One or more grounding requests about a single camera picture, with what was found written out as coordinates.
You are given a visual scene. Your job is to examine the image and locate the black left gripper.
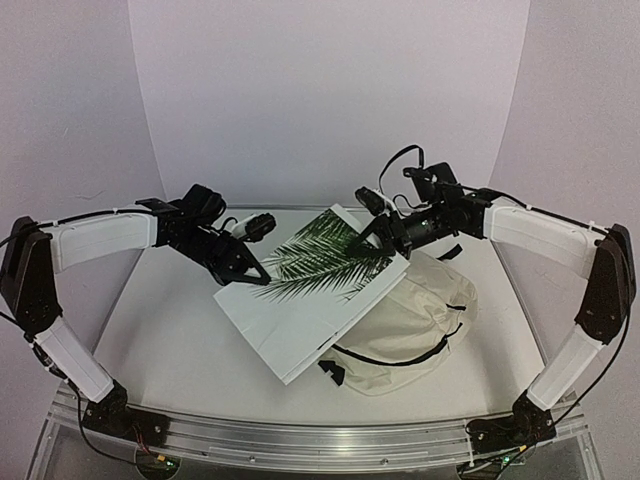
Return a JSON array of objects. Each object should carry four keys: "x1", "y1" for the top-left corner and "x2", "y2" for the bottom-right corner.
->
[{"x1": 170, "y1": 226, "x2": 273, "y2": 289}]

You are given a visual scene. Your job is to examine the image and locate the white Singularity book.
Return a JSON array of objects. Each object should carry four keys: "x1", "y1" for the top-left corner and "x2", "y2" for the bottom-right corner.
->
[{"x1": 214, "y1": 204, "x2": 409, "y2": 385}]

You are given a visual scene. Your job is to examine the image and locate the beige canvas student bag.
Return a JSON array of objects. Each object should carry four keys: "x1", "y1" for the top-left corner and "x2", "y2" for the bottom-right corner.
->
[{"x1": 318, "y1": 244, "x2": 478, "y2": 397}]

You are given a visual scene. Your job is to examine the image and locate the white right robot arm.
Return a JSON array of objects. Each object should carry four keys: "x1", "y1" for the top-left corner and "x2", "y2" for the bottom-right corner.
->
[{"x1": 340, "y1": 236, "x2": 639, "y2": 442}]

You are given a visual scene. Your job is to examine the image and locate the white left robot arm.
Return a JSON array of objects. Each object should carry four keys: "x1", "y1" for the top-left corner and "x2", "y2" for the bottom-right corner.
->
[{"x1": 1, "y1": 184, "x2": 276, "y2": 435}]

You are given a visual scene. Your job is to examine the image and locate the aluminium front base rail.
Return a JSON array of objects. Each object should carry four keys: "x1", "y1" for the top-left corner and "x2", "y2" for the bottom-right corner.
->
[{"x1": 47, "y1": 384, "x2": 591, "y2": 464}]

